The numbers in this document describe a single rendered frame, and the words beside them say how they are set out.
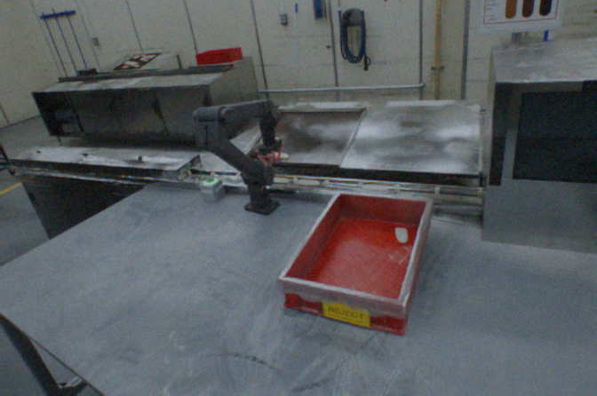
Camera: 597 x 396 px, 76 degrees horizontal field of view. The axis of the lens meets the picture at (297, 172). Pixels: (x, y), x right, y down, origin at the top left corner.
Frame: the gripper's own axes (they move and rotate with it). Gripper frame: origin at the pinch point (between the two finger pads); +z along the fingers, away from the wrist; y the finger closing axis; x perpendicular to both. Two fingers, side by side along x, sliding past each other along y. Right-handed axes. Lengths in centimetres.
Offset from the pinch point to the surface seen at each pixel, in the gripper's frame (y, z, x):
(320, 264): -44, 11, -36
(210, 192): -16.8, 6.5, 22.6
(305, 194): -9.2, 8.3, -17.2
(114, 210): -32, 11, 64
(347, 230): -25.7, 10.6, -39.2
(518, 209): -22, -1, -88
